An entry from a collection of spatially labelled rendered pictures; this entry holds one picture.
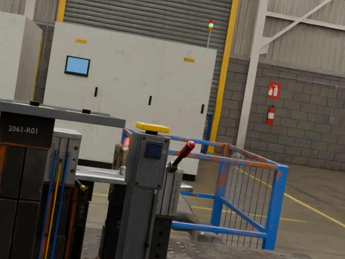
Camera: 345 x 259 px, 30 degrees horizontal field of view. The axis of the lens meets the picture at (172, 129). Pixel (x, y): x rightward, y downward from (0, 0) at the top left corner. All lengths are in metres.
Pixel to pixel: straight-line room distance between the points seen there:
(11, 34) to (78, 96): 1.27
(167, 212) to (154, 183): 0.21
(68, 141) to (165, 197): 0.27
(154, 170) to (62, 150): 0.23
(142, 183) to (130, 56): 8.15
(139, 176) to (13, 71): 8.11
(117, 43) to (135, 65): 0.40
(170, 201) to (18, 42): 7.96
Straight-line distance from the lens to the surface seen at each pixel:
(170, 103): 9.54
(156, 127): 1.34
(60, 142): 1.45
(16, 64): 9.39
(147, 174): 1.34
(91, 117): 1.26
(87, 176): 1.60
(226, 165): 4.66
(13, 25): 9.43
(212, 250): 2.37
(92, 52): 9.42
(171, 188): 1.54
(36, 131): 1.28
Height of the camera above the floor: 1.23
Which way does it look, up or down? 3 degrees down
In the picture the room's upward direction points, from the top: 9 degrees clockwise
